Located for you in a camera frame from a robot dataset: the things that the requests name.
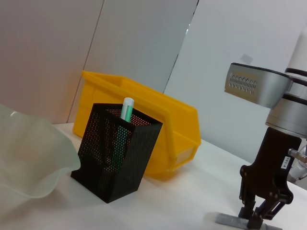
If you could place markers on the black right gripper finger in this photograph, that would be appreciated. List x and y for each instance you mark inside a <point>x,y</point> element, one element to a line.
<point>248,206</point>
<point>266,210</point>

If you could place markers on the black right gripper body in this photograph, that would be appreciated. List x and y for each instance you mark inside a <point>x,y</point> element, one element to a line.
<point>271,167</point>

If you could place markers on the silver grey marker pen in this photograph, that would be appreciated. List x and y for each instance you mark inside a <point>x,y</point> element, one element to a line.
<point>227,218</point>

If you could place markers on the green toothbrush case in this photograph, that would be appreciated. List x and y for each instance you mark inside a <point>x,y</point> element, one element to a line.
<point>127,110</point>

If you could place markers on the black mesh pen holder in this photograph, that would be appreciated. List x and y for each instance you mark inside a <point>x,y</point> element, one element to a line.
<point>115,177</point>

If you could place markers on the green wavy glass fruit bowl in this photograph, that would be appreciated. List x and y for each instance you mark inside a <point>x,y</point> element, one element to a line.
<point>31,153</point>

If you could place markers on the yellow plastic bin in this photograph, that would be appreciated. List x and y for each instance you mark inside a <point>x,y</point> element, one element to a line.
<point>168,112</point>

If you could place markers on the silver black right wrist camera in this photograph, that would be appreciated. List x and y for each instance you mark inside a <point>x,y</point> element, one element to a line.
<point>259,83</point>

